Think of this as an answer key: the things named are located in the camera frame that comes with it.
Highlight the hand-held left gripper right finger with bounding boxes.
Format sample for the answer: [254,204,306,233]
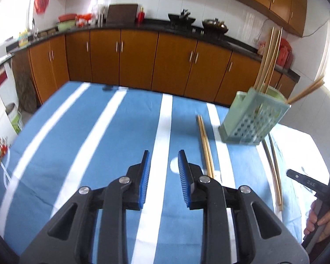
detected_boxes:
[178,150,310,264]

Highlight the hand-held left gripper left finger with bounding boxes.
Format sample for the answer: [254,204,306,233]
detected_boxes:
[18,151,150,264]

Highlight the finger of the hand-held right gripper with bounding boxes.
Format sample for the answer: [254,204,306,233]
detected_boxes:
[287,169,330,196]

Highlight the green perforated utensil holder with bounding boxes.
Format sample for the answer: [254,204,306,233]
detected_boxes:
[218,86,291,146]

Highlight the blue white striped tablecloth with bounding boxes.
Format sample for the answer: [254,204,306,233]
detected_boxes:
[0,81,330,264]

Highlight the wooden base cabinets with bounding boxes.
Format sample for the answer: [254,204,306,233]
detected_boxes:
[11,29,296,108]

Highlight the white and green bucket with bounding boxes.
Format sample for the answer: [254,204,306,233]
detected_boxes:
[5,103,24,134]

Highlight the black gas stove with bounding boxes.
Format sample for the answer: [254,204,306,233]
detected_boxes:
[168,22,229,36]

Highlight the black kitchen countertop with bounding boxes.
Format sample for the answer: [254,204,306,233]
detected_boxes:
[0,18,300,81]

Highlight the dark pot with lid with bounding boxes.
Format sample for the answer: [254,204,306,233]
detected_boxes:
[202,18,229,33]

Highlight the black wok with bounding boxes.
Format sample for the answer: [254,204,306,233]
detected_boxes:
[168,9,196,26]

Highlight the dark cutting board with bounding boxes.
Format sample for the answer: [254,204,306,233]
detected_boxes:
[106,4,138,24]

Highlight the red and white packaging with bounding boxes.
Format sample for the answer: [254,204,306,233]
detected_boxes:
[76,13,94,26]

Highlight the green plastic basin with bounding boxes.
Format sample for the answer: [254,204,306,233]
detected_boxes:
[57,21,77,31]

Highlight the hanging red plastic bag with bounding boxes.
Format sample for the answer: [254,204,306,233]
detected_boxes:
[34,0,51,14]

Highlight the white cable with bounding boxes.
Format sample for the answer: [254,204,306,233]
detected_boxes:
[257,19,329,40]

